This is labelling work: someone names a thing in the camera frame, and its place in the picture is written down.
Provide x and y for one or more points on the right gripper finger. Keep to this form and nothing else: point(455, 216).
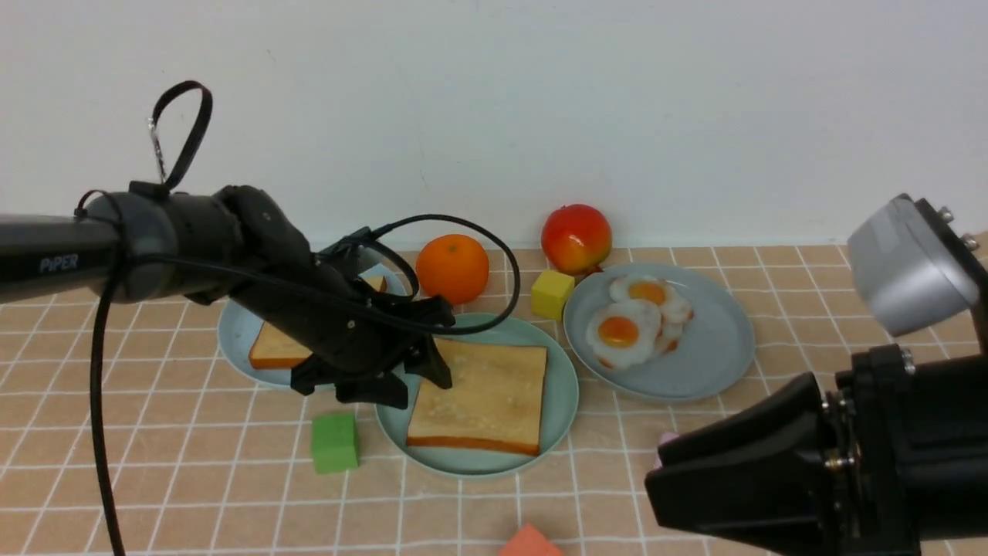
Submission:
point(756, 478)

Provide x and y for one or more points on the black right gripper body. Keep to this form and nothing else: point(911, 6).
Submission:
point(911, 458)

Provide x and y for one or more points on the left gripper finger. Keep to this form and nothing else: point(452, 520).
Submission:
point(383, 388)
point(425, 360)

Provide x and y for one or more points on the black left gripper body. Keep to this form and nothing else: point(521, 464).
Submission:
point(274, 274)

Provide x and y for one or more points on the toast slice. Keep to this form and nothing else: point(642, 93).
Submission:
point(495, 401)
point(273, 349)

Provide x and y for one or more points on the fried egg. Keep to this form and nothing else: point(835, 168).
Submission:
point(672, 305)
point(669, 337)
point(624, 334)

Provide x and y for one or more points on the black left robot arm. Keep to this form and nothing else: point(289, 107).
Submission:
point(150, 246)

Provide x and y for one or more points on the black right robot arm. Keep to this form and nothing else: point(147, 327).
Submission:
point(895, 456)

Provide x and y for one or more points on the green cube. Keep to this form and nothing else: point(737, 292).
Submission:
point(334, 444)

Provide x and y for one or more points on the light blue plate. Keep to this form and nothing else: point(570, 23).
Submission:
point(237, 330)

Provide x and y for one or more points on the orange fruit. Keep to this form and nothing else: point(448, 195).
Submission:
point(454, 267)

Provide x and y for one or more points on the pink cube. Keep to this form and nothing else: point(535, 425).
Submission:
point(666, 438)

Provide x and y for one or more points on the grey-blue plate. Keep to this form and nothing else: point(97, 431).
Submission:
point(716, 351)

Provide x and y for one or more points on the green centre plate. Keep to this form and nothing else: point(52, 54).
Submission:
point(560, 403)

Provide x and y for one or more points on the yellow cube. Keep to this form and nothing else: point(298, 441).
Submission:
point(550, 293)

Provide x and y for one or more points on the red apple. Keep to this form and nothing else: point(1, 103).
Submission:
point(576, 239)

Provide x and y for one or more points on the checkered orange tablecloth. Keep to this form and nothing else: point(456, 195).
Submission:
point(205, 462)

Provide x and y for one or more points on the red-orange cube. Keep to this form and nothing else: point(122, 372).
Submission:
point(529, 541)

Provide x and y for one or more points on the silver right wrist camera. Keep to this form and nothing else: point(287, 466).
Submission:
point(913, 271)

